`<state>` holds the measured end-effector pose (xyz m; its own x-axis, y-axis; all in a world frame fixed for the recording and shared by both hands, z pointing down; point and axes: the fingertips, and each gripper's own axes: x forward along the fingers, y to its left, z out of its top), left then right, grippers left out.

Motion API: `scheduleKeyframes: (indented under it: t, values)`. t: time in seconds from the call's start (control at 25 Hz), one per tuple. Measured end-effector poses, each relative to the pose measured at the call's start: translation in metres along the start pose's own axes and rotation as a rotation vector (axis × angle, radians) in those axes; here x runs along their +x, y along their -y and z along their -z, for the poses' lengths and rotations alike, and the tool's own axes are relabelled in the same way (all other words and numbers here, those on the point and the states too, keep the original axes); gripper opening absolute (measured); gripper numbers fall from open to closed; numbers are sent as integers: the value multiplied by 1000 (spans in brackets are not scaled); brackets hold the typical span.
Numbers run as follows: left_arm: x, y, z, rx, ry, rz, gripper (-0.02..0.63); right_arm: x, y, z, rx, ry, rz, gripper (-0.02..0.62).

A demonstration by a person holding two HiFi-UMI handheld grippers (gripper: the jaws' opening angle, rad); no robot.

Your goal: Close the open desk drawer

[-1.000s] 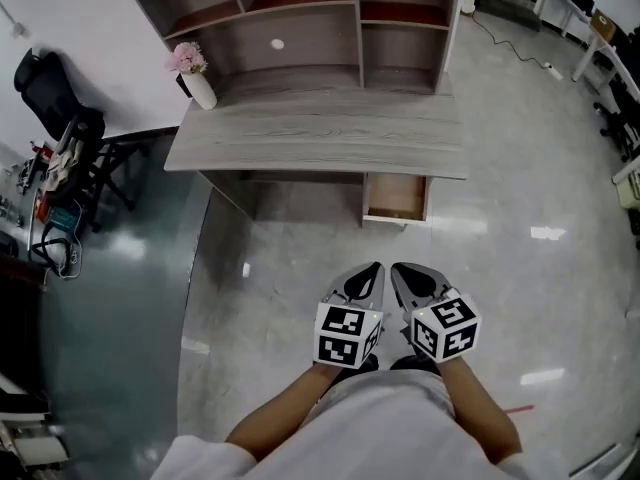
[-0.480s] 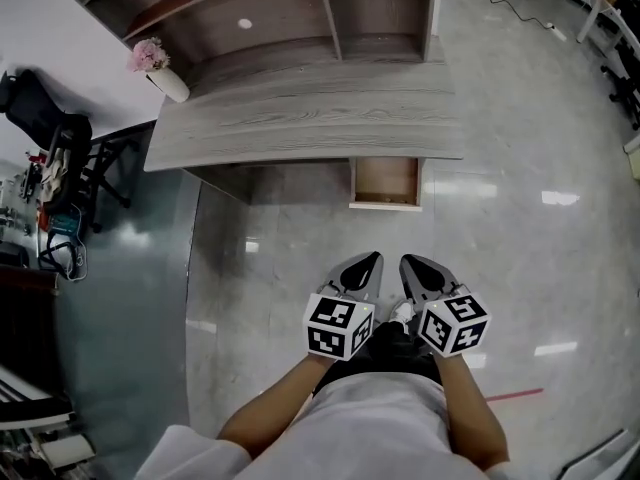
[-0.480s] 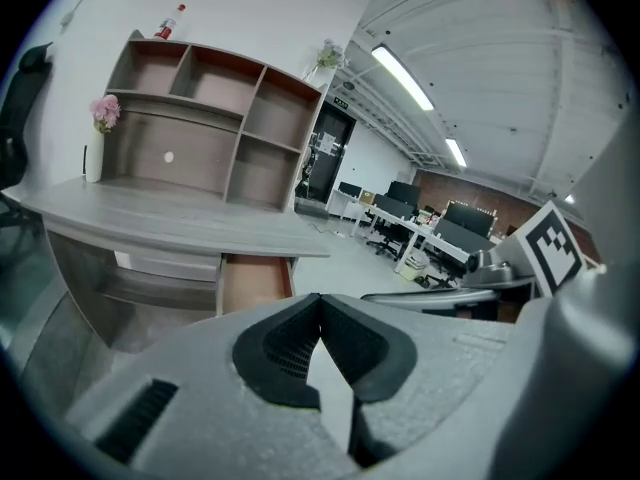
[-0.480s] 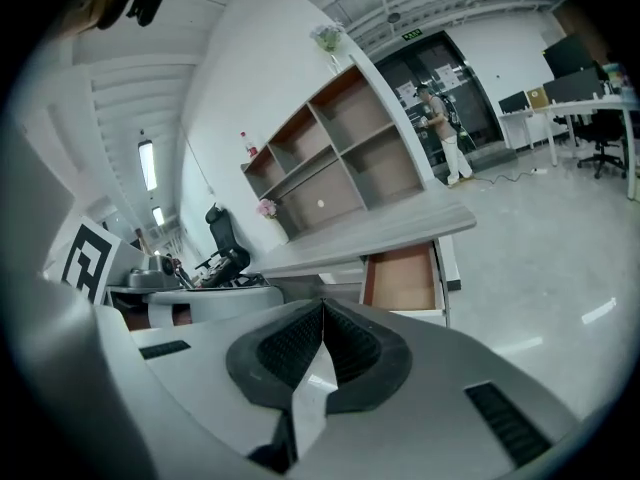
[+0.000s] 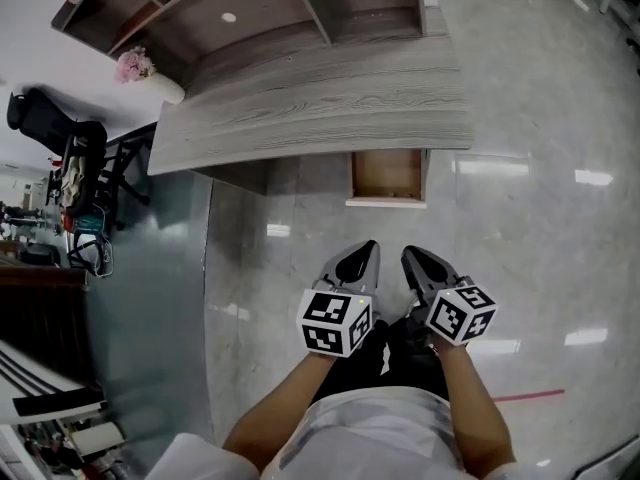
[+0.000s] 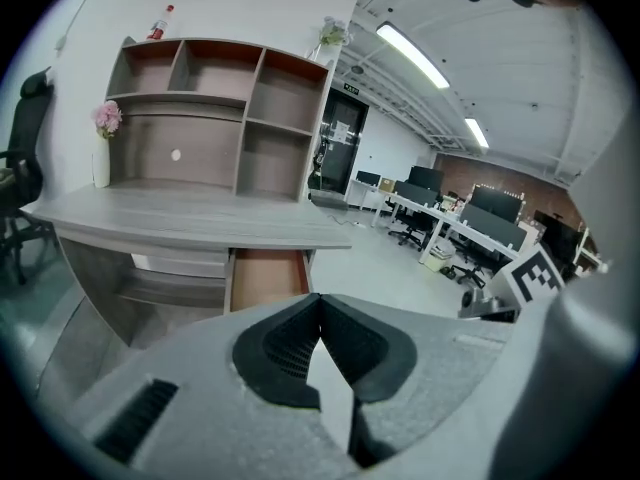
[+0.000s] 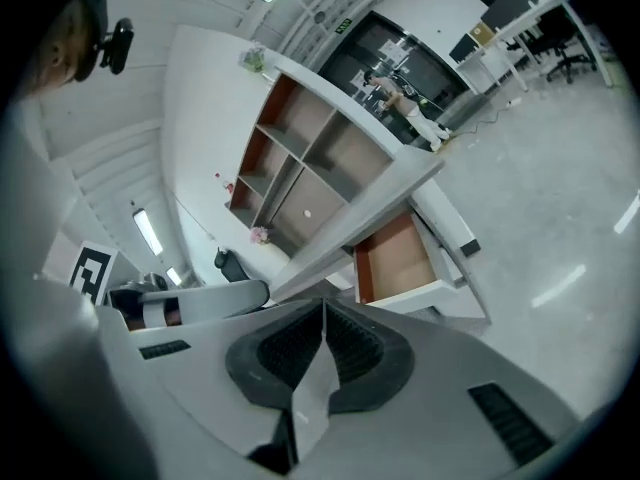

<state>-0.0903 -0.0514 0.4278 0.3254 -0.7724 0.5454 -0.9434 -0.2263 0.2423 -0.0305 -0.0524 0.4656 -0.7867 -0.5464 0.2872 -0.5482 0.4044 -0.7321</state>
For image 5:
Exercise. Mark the white vase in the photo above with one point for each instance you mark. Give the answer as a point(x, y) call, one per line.
point(166, 88)

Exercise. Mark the wooden desk drawer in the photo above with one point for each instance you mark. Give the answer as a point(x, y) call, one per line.
point(387, 174)

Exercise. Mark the pink flower bouquet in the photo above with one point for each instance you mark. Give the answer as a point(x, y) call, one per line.
point(132, 64)

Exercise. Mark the white power strip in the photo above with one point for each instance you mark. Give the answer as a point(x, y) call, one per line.
point(580, 1)

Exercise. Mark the grey wooden desk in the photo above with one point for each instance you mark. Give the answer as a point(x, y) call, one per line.
point(320, 103)

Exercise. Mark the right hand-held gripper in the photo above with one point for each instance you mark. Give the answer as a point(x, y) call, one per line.
point(460, 320)

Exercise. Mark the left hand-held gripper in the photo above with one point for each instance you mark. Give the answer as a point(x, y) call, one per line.
point(330, 325)

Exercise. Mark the person's right forearm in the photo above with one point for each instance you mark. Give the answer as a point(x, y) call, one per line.
point(475, 408)

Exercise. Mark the clothes pile on chair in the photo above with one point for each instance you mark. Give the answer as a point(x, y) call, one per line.
point(76, 180)

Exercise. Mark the person's black trousers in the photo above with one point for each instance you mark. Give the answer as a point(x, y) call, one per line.
point(400, 363)

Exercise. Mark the dark wooden cabinet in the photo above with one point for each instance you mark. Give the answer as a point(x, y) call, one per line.
point(40, 318)

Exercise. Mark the person's white shirt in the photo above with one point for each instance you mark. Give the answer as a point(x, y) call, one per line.
point(370, 438)

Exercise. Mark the black office chair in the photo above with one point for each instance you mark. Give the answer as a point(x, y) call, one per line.
point(50, 118)

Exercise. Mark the white board with black stripes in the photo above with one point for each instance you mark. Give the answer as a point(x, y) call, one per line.
point(45, 388)

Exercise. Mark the person's left forearm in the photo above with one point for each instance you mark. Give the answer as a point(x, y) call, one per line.
point(280, 413)

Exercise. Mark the red floor tape strip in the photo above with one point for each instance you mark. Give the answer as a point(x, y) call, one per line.
point(530, 395)

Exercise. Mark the grey wooden desk shelf unit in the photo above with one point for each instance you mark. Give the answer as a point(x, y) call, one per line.
point(260, 18)

